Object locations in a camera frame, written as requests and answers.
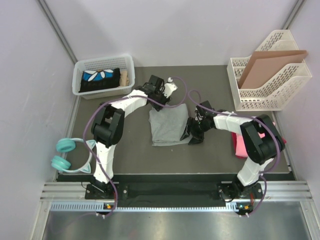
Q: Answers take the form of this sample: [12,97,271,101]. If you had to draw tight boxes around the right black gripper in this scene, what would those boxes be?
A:
[180,117,212,145]

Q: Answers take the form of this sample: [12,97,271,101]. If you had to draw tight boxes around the grey t shirt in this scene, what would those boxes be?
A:
[149,103,191,147]

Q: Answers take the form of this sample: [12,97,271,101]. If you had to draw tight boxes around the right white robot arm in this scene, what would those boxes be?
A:
[180,101,285,198]

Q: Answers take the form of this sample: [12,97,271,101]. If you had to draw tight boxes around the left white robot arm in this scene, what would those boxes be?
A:
[91,75,178,199]

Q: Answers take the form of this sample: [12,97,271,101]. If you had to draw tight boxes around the beige folded cloth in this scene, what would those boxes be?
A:
[119,70,130,87]

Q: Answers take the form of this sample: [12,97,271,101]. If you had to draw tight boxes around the white perforated plastic basket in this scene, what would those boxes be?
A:
[72,54,135,100]

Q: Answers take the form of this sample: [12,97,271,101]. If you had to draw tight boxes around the magenta folded shirt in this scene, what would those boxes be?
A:
[230,131,287,160]

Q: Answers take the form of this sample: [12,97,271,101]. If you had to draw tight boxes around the light pink folded shirt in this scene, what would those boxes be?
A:
[232,120,278,165]

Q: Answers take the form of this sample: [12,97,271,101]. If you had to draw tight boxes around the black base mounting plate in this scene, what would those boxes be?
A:
[56,172,263,207]

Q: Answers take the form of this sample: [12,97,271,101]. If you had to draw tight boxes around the black shirt with flower print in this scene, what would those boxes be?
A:
[79,68,120,93]

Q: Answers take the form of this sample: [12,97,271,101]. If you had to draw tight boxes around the brown cardboard sheet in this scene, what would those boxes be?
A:
[238,50,308,89]

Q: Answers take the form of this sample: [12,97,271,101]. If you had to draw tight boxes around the white file organizer rack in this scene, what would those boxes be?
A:
[227,30,312,111]

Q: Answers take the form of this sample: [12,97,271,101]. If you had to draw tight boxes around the teal cat ear headphones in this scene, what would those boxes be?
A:
[51,138,96,174]

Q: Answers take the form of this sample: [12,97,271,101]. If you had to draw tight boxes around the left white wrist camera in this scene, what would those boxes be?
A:
[162,77,178,99]

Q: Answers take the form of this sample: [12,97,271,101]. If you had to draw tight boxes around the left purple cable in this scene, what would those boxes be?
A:
[82,76,188,218]

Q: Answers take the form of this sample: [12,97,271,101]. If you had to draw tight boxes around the purple cable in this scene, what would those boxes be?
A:
[187,89,282,218]
[82,76,188,218]

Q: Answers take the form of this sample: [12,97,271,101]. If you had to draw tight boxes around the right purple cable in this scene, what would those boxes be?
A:
[187,89,282,218]

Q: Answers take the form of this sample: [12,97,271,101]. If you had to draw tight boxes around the aluminium frame rail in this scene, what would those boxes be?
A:
[29,181,320,240]

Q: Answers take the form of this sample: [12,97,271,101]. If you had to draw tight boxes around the grey slotted cable duct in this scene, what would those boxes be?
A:
[50,201,250,213]

